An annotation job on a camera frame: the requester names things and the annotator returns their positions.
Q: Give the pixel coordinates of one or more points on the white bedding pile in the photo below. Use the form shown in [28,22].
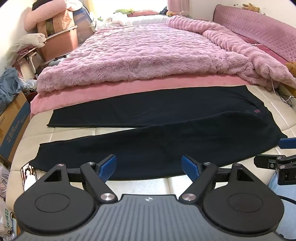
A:
[136,20]

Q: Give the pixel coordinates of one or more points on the pink bed sheet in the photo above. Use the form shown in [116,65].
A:
[97,92]

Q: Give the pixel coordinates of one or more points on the floral fabric box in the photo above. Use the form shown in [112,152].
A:
[55,22]

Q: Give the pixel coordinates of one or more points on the green plush toy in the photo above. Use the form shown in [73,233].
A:
[123,11]

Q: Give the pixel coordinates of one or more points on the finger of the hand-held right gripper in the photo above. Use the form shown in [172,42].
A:
[266,161]
[288,143]

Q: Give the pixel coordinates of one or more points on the printed photo card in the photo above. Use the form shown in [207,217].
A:
[29,174]

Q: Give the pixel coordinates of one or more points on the cardboard box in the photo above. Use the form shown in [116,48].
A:
[14,125]

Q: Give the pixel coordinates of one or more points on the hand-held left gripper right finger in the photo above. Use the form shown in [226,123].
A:
[190,167]

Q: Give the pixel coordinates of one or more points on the fluffy pink blanket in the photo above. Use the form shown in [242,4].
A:
[148,53]

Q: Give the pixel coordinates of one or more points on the brown teddy bear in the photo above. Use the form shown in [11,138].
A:
[251,7]

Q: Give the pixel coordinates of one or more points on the pink plastic storage box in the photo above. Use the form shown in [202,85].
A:
[60,44]

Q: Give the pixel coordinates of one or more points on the white plastic bag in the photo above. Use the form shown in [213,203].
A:
[25,44]

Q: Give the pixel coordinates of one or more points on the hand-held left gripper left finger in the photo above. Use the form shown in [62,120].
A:
[108,166]

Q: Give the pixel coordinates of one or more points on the white stand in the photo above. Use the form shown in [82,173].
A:
[27,63]

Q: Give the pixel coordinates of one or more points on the light blue cloth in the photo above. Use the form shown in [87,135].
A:
[285,208]

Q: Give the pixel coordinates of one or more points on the blue storage bag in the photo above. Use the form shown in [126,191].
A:
[82,14]

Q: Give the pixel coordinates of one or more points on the pink curtain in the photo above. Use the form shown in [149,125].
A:
[178,5]

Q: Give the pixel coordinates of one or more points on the green printed plastic bag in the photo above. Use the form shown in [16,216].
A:
[7,217]

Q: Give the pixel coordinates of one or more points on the orange plush toy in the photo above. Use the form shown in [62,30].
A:
[170,13]

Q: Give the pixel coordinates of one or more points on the blue plastic bag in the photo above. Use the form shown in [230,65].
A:
[9,86]

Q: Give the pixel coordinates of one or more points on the pink quilted headboard cover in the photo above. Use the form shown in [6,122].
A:
[259,27]

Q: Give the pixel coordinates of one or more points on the brown plush toy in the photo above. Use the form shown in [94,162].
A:
[291,67]

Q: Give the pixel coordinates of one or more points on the pink rolled pillow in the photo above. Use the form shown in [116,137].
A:
[34,16]

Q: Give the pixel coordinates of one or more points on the black pants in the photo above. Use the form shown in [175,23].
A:
[161,129]

